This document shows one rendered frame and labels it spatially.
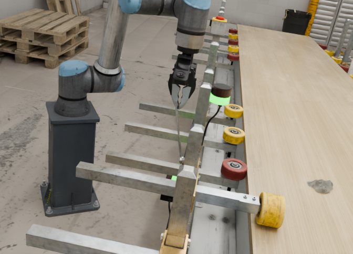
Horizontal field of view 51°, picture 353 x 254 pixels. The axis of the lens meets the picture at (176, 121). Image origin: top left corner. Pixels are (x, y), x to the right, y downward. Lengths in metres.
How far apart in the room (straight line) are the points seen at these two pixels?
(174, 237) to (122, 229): 1.51
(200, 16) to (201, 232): 0.72
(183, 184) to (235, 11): 8.56
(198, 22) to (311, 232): 0.66
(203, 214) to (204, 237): 0.12
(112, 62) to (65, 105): 0.34
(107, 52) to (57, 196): 0.89
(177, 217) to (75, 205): 1.68
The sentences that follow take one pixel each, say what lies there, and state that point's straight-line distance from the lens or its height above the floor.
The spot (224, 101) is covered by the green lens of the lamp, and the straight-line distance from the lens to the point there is 1.12.
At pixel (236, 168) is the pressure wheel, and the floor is 0.90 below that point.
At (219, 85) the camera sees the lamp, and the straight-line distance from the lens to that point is 1.13.
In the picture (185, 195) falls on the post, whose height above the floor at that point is 1.09.
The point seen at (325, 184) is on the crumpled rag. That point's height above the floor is 0.91.
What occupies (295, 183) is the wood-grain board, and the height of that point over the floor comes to 0.90.
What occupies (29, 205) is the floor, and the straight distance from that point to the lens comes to 2.42.
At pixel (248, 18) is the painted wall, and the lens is 9.19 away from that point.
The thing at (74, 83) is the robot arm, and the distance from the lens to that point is 2.02.
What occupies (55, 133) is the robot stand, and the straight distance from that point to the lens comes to 2.08.
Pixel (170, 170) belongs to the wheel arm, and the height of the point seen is 0.85.
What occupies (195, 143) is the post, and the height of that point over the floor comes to 1.07.
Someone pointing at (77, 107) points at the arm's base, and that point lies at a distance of 2.07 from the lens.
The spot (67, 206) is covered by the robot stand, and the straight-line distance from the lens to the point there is 2.35.
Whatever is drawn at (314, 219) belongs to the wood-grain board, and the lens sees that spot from 1.08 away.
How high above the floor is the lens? 1.48
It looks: 24 degrees down
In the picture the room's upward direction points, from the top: 9 degrees clockwise
